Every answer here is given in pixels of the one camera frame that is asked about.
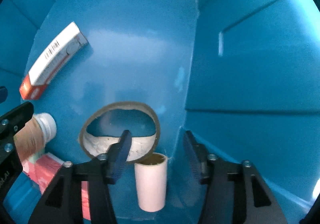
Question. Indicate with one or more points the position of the brown bottle white cap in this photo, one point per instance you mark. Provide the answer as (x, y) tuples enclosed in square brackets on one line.
[(32, 136)]

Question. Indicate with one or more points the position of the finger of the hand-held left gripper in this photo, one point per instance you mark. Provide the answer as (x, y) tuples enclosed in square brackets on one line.
[(2, 94), (17, 116)]

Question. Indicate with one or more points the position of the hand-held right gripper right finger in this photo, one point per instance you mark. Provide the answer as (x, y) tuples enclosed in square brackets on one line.
[(193, 154)]

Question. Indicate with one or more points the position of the white paper tube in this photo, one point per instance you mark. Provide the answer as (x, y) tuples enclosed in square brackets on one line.
[(151, 184)]

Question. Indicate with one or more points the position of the cardboard tape roll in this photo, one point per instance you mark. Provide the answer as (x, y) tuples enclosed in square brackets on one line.
[(142, 145)]

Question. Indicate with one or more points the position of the blue plastic crate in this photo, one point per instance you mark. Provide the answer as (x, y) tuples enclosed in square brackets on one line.
[(225, 64)]

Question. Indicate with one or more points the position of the white and orange box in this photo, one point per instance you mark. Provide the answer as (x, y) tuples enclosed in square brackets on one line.
[(55, 56)]

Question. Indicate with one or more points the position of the pink and white packet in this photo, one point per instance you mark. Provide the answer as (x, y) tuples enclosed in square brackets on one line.
[(47, 169)]

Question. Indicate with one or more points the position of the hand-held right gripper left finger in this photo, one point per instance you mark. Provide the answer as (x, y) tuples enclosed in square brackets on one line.
[(122, 154)]

